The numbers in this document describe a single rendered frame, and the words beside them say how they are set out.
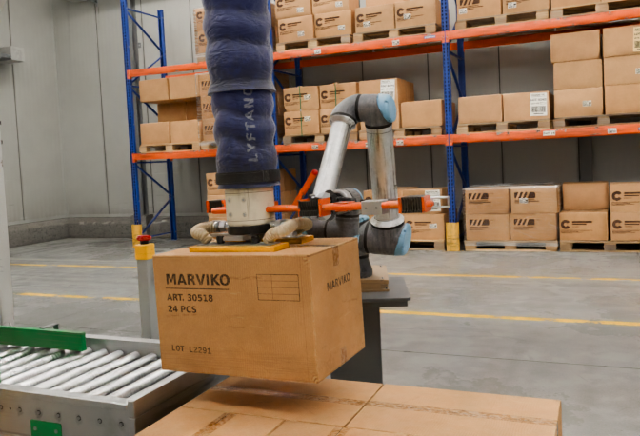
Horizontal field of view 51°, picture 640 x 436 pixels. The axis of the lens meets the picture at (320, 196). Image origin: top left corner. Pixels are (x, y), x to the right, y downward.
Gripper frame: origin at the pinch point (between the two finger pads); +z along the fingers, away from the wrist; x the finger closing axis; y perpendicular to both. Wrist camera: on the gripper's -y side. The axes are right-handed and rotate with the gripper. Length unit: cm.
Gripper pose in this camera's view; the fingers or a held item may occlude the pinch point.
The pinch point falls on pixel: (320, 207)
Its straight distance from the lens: 221.8
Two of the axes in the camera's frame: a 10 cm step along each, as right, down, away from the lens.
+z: -4.0, 0.7, -9.2
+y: -9.2, 0.2, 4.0
